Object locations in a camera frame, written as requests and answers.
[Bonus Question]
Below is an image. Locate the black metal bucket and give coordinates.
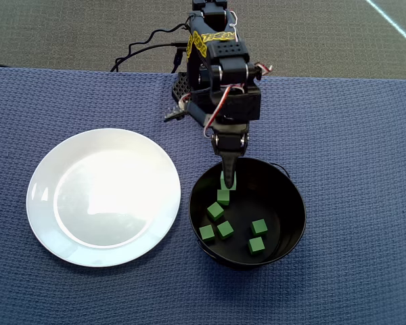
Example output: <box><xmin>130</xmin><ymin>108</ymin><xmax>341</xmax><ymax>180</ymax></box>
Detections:
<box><xmin>188</xmin><ymin>157</ymin><xmax>307</xmax><ymax>271</ymax></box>

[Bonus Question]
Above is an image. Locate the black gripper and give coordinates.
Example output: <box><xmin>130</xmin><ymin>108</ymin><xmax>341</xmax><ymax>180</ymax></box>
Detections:
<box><xmin>188</xmin><ymin>86</ymin><xmax>262</xmax><ymax>189</ymax></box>

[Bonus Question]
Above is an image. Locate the thin black camera cable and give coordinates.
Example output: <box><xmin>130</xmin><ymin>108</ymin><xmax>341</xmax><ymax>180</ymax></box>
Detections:
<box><xmin>127</xmin><ymin>22</ymin><xmax>191</xmax><ymax>58</ymax></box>

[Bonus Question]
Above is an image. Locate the white round plate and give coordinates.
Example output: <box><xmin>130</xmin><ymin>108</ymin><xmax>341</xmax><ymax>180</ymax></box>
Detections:
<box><xmin>26</xmin><ymin>128</ymin><xmax>183</xmax><ymax>268</ymax></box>

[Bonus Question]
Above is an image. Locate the short black cable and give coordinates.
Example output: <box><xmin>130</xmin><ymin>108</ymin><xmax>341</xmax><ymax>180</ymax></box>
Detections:
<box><xmin>171</xmin><ymin>46</ymin><xmax>186</xmax><ymax>74</ymax></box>

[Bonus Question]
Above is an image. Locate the thick black cable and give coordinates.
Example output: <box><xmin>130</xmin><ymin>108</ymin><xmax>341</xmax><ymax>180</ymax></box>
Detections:
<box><xmin>110</xmin><ymin>40</ymin><xmax>189</xmax><ymax>74</ymax></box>

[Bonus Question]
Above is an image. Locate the blue woven cloth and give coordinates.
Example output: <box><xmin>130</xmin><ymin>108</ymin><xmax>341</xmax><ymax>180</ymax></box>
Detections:
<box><xmin>0</xmin><ymin>66</ymin><xmax>406</xmax><ymax>325</ymax></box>

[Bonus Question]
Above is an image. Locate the small wrist camera board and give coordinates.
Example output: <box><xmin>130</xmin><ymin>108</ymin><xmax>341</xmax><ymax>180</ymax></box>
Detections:
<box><xmin>162</xmin><ymin>104</ymin><xmax>187</xmax><ymax>123</ymax></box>

